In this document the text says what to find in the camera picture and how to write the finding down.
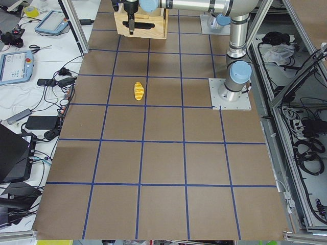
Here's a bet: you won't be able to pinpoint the black power strip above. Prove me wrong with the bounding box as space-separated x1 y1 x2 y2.
57 85 75 119

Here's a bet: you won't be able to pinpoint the coiled black cables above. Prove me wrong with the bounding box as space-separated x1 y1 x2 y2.
292 139 325 177

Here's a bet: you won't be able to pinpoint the aluminium frame post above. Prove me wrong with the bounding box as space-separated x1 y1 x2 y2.
58 0 89 56

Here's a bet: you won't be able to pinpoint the wooden drawer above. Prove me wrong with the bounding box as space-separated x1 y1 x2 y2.
113 7 166 39

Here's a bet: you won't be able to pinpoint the yellow tape roll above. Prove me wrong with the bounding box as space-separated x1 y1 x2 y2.
23 6 39 18

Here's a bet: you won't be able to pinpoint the wooden drawer cabinet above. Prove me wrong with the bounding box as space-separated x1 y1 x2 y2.
122 7 169 40

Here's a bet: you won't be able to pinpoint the far teach pendant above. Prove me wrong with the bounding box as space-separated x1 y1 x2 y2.
35 10 68 36

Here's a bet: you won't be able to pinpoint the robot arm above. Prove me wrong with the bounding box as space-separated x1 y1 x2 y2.
207 13 231 30
112 0 258 102

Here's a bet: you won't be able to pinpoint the black power brick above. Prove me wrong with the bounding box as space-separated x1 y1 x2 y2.
25 116 58 130

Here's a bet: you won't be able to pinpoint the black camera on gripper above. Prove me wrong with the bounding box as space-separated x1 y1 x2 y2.
111 0 124 12

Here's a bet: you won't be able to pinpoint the grey usb hub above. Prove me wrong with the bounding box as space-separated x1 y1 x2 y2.
6 109 32 125

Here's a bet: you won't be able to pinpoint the teach pendant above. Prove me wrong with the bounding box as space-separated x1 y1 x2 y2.
1 51 34 85
35 10 68 36

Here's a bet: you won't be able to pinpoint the black laptop computer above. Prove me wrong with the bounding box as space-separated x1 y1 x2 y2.
1 125 36 184

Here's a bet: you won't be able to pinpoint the crumpled white cloth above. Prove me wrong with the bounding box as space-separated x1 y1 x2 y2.
263 44 295 65

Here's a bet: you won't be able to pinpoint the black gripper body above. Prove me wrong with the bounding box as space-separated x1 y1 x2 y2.
123 0 139 20

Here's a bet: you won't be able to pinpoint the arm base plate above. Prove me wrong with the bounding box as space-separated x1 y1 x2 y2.
200 14 231 35
208 78 252 111

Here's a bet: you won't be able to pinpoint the near teach pendant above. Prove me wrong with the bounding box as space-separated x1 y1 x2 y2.
1 51 34 85

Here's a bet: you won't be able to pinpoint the black scissors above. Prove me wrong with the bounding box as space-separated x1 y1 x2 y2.
29 44 52 54

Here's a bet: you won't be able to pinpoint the striped toy bread loaf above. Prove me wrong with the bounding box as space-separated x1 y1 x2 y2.
134 81 145 101

